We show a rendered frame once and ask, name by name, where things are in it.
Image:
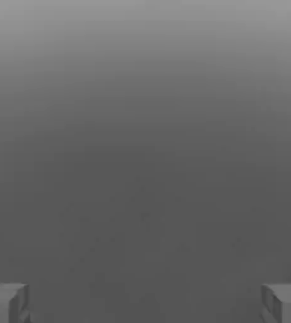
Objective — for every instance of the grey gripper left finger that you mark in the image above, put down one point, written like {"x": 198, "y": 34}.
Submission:
{"x": 2, "y": 304}

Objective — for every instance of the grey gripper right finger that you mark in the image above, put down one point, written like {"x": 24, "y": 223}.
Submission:
{"x": 287, "y": 305}

